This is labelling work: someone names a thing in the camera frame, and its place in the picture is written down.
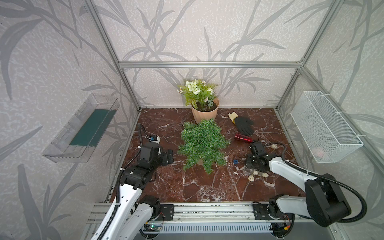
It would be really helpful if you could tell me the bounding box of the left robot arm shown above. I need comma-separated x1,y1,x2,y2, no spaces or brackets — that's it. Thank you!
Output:
92,124,174,240

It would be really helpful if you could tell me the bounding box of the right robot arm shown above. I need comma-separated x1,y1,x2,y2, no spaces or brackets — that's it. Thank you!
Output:
246,141,368,227

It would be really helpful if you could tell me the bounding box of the small green christmas tree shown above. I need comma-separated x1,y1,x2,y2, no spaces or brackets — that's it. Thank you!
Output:
178,119,230,174

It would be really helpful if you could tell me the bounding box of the black and yellow glove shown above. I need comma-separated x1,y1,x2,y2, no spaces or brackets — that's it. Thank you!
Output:
228,112,255,137

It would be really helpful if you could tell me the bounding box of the potted white flower plant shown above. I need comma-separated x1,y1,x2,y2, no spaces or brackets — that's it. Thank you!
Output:
178,79,220,124

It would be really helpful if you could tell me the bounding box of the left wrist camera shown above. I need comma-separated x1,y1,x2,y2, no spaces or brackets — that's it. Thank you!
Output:
149,135,160,145

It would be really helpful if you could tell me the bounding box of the red handled tool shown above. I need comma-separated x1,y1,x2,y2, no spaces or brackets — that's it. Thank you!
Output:
235,134,254,144

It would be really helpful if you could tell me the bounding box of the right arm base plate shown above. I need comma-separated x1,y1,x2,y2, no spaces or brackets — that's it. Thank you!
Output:
252,202,280,221

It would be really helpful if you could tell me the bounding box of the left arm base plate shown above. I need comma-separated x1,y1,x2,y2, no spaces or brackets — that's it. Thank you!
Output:
157,204,175,221

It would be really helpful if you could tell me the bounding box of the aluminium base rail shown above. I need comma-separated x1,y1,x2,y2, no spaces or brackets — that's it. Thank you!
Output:
86,200,340,224

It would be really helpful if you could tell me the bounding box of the white wire mesh basket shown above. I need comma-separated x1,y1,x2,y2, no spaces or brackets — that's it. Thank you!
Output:
291,91,364,164

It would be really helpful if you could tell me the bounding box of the clear plastic wall tray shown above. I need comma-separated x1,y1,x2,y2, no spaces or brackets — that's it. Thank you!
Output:
42,94,120,163

